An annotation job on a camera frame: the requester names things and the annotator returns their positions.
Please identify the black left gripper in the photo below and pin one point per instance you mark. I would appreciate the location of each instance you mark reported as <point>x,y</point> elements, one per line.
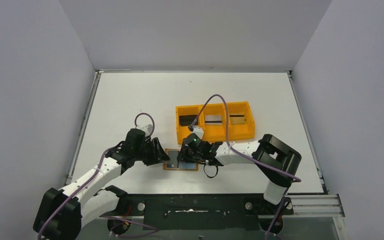
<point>154,150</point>

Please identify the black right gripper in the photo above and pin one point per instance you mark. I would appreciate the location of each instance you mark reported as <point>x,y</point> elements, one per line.
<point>189,153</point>

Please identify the black card from holder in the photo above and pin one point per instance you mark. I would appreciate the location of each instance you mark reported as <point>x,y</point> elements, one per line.
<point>186,120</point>
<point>173,162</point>

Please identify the orange leather card holder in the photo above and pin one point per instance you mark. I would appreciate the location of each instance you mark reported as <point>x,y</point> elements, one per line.
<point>164,164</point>

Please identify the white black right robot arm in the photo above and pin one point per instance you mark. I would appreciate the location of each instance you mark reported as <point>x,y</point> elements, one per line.
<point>278,161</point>

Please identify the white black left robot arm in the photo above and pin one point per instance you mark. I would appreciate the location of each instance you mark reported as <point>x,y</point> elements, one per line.
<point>63,212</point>

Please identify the silver card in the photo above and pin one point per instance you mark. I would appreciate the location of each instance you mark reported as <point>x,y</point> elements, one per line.
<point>213,120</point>

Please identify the gold card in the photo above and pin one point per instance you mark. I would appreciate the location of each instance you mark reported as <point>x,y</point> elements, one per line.
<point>237,119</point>

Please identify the yellow middle plastic bin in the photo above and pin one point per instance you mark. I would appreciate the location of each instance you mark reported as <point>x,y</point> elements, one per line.
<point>213,133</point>

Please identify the yellow right plastic bin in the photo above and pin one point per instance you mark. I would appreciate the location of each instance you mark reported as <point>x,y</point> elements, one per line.
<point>241,131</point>

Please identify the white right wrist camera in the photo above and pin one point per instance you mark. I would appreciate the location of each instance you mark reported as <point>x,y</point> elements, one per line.
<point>195,129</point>

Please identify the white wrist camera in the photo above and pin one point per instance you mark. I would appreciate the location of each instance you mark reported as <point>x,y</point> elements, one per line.
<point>195,129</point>
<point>148,129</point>

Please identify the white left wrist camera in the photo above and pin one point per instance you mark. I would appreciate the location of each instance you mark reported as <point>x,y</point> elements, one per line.
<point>148,129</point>

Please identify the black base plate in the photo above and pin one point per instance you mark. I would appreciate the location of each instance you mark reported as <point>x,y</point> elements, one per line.
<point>247,211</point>

